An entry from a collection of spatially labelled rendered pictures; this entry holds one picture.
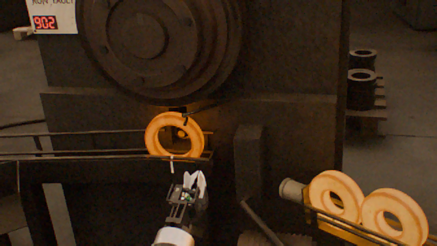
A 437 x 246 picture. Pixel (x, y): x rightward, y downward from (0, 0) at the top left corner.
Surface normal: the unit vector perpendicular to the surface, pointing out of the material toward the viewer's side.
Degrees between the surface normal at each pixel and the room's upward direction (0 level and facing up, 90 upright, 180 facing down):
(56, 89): 0
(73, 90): 0
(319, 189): 90
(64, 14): 90
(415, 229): 90
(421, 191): 0
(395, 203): 90
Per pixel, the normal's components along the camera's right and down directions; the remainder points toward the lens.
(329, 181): -0.75, 0.33
